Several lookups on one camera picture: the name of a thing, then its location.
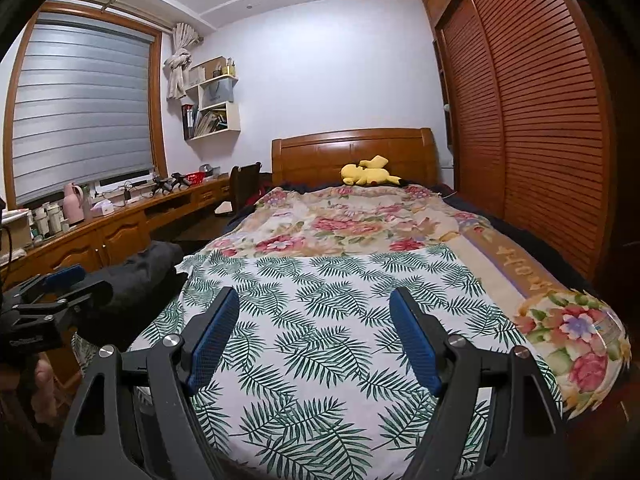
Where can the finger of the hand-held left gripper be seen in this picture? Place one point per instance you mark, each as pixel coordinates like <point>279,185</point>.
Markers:
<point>85,292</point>
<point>65,275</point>

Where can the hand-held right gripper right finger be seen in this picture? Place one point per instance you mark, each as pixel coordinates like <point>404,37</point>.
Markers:
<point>415,340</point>

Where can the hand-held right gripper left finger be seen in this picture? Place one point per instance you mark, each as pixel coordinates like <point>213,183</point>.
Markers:
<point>210,340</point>

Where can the person's left hand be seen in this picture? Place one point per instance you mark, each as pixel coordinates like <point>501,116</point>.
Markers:
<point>44,385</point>

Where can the blue and black pillow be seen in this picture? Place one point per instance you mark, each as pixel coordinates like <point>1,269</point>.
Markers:
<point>115,330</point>

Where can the group of white bottles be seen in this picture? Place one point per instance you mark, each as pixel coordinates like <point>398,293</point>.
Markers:
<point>50,217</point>

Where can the beige box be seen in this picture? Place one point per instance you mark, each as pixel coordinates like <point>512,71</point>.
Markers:
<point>12,230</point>

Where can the wooden desk with cabinets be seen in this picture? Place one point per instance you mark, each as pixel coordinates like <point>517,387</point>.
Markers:
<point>120,230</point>

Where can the pink thermos jug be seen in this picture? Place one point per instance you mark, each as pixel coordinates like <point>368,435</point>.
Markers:
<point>74,202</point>

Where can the pink white tissue box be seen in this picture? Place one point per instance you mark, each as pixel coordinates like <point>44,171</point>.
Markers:
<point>102,206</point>

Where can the leaf print sheet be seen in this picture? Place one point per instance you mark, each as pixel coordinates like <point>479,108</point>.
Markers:
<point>320,320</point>

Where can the black mini tripod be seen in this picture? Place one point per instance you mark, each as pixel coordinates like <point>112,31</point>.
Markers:
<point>161,185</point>
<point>177,180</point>

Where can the floral blanket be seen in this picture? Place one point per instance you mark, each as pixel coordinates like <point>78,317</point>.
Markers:
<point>350,215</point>

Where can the red basket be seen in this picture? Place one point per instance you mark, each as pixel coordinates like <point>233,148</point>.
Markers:
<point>194,177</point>

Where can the dark wooden chair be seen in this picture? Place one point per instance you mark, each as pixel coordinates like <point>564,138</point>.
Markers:
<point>245,182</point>

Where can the silver desk object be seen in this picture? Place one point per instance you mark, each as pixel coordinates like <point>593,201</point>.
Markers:
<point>207,169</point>

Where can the grey window blind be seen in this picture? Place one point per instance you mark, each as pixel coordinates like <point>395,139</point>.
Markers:
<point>85,105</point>

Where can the yellow plush toy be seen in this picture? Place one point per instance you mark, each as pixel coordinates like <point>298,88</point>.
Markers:
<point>365,172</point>

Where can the black binders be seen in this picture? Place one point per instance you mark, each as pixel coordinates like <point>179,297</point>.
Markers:
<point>187,120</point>

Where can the wooden bed headboard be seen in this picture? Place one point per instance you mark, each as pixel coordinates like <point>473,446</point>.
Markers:
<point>310,160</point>

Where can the row of books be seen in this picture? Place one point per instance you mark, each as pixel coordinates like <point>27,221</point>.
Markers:
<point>212,121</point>

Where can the white storage box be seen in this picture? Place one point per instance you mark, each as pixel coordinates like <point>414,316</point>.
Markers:
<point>196,76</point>

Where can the tied beige curtain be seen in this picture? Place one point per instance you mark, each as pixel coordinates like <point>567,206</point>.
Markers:
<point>179,65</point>

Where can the grey paper bag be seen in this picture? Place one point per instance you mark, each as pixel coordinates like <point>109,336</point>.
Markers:
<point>220,91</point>

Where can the wooden louvered wardrobe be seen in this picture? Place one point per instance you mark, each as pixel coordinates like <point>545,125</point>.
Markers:
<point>540,110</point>

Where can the curtain rod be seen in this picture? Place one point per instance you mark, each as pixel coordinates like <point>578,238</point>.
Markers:
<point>140,16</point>

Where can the wooden window frame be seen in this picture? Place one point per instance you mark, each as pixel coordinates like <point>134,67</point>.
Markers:
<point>159,110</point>

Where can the white wall shelf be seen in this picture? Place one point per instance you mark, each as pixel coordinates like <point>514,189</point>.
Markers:
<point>232,115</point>

